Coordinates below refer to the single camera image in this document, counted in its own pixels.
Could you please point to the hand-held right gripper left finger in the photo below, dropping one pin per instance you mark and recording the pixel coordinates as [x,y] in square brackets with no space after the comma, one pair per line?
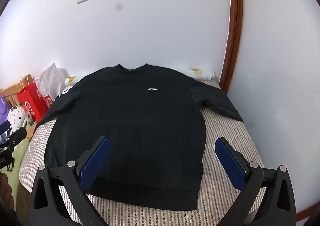
[96,161]

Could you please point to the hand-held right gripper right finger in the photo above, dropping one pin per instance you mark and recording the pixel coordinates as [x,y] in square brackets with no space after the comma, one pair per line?
[228,161]

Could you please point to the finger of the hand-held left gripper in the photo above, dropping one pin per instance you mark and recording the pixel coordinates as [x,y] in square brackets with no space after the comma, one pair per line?
[18,133]
[4,126]

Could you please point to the black sweatshirt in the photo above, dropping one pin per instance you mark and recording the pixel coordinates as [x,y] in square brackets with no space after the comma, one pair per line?
[130,120]

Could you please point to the person's left hand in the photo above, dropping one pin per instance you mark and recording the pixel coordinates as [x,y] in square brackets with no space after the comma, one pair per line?
[3,188]

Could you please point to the green bedsheet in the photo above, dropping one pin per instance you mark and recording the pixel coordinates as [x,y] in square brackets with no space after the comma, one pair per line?
[17,158]

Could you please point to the white spotted cloth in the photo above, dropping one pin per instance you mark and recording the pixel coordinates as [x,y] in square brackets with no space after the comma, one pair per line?
[13,115]

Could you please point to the purple cloth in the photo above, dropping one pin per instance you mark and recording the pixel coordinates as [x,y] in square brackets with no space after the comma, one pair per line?
[3,110]

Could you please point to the clear plastic water bottle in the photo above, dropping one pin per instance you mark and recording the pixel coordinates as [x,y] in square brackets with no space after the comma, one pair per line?
[30,118]

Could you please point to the red paper bag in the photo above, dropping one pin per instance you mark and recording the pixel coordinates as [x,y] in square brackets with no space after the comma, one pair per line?
[32,105]

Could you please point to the striped quilted mattress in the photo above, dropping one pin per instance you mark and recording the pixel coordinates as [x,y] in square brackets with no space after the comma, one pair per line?
[225,128]

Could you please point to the wooden headboard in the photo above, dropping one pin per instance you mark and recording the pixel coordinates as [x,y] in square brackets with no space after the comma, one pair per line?
[12,92]

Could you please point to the white paper bag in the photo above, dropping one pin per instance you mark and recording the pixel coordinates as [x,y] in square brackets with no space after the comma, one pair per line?
[52,75]

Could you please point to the brown wooden door frame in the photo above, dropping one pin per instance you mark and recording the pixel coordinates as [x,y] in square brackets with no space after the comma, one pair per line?
[235,28]

